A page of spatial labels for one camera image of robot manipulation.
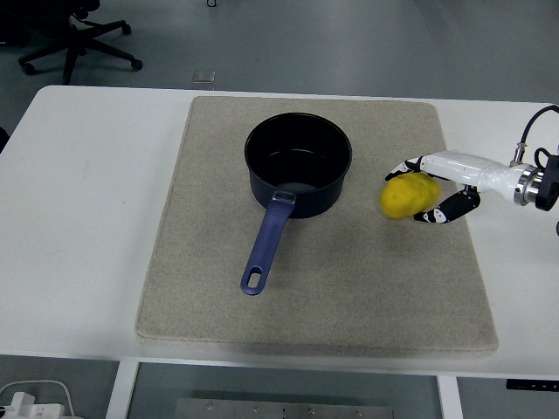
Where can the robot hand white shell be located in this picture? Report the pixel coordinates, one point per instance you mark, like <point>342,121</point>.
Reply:
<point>463,168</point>

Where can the yellow potato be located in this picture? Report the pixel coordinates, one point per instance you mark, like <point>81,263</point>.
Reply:
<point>406,196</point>

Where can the grey felt mat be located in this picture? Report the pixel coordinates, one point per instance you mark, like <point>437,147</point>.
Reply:
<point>349,283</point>

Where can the black table control panel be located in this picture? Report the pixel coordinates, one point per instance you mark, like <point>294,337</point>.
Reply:
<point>533,385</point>

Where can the white table leg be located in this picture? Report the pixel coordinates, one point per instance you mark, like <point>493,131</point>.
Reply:
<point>120,393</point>
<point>450,399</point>

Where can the silver floor socket plate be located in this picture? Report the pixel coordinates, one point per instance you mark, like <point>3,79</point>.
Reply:
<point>204,76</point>

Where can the grey metal plate with screws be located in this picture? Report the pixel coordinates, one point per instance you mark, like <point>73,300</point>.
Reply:
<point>284,410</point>

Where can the black office chair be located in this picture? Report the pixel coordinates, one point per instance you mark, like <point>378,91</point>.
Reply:
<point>72,43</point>

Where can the white power adapter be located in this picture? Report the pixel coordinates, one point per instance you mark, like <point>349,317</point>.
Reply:
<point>26,406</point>

